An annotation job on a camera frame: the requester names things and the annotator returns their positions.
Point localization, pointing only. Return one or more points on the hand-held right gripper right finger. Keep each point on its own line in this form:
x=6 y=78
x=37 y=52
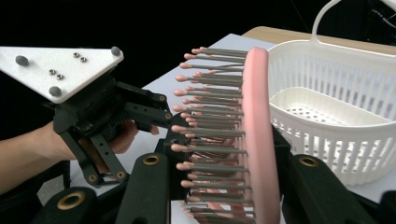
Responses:
x=311 y=193

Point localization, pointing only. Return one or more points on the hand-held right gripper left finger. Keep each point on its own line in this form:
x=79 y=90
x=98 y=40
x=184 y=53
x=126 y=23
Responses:
x=146 y=193

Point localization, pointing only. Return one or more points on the pink hairbrush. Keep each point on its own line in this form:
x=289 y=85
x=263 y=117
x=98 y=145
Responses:
x=258 y=124

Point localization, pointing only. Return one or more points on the white plastic basket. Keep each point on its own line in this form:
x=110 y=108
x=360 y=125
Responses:
x=327 y=102

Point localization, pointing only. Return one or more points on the light wooden table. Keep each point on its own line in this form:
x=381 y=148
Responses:
x=280 y=34

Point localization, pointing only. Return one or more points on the white metal desk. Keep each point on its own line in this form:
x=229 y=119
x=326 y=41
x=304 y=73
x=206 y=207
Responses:
x=390 y=3

